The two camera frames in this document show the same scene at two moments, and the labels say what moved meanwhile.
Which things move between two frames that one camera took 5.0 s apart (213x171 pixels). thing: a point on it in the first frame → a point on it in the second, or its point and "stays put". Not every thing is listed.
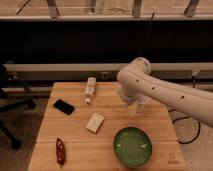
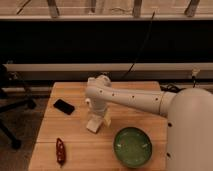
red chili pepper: x=60 y=152 stays put
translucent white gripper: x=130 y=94 → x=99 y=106
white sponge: x=95 y=122 stays put
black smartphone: x=64 y=106 stays put
